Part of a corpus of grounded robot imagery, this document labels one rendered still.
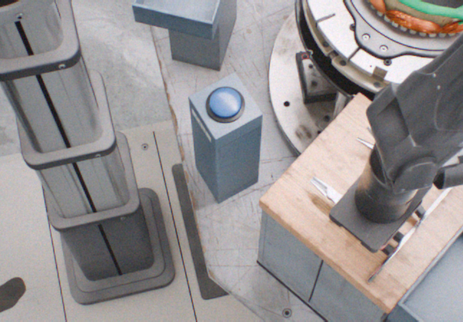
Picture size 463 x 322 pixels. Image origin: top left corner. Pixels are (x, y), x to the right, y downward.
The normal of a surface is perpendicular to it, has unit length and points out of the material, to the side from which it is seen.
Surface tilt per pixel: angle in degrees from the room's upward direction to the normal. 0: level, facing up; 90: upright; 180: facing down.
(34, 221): 0
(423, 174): 85
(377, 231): 1
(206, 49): 90
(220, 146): 90
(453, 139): 86
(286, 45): 0
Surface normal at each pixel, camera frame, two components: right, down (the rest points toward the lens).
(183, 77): 0.00, -0.36
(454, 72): -0.88, 0.00
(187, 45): -0.26, 0.90
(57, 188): 0.23, 0.91
